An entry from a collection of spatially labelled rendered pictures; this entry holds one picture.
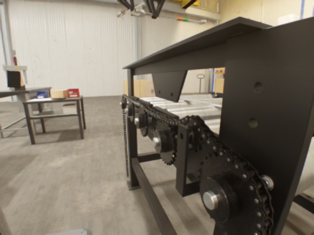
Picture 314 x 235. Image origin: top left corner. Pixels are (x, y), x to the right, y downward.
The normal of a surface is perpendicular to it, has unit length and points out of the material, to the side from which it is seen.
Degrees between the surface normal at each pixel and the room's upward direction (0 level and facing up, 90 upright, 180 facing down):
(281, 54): 90
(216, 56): 90
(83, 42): 90
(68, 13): 90
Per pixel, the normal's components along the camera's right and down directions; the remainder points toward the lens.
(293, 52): -0.94, 0.08
